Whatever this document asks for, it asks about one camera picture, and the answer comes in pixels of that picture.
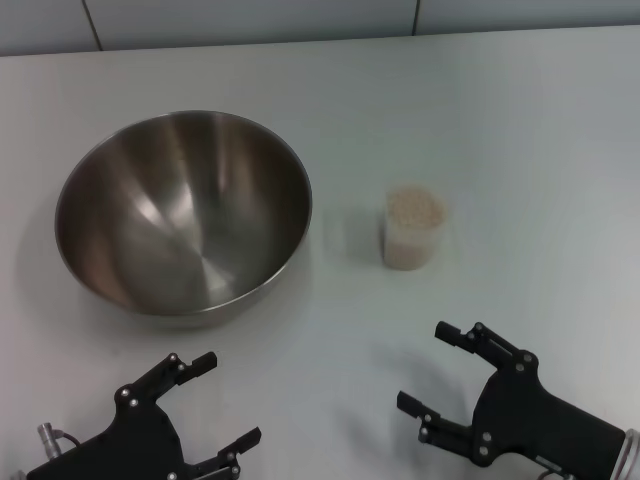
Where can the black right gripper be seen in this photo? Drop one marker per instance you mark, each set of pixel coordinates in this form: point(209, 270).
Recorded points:
point(540, 420)

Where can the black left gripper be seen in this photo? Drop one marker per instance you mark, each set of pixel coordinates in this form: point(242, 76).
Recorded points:
point(130, 445)

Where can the clear plastic measuring cup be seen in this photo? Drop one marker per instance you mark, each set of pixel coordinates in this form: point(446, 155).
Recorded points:
point(389, 240)

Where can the stainless steel mixing bowl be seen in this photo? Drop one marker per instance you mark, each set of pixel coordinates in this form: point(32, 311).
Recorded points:
point(185, 210)

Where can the white and silver right arm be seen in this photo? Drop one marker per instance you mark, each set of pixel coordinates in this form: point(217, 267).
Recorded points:
point(631, 455)

